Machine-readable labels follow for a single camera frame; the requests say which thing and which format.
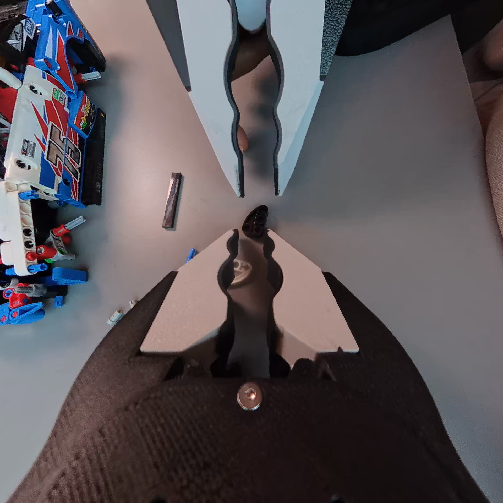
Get toy brick race car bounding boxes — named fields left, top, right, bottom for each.
left=0, top=0, right=107, bottom=327

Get white curved frame brick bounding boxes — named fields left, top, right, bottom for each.
left=229, top=257, right=254, bottom=287

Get person's beige hoodie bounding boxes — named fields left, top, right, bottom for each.
left=462, top=24, right=503, bottom=240

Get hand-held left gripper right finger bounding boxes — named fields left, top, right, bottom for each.
left=263, top=229, right=360, bottom=378

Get dark flat long tile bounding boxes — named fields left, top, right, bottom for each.
left=161, top=172, right=183, bottom=229

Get person's right hand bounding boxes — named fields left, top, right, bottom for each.
left=227, top=29, right=280, bottom=154

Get small black curved brick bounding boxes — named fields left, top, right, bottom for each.
left=241, top=205, right=269, bottom=238

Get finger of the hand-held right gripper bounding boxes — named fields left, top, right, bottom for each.
left=267, top=0, right=327, bottom=196
left=176, top=0, right=246, bottom=198

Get black cloth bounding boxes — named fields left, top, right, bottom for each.
left=333, top=0, right=486, bottom=57

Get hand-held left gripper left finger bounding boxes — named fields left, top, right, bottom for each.
left=139, top=229, right=240, bottom=378

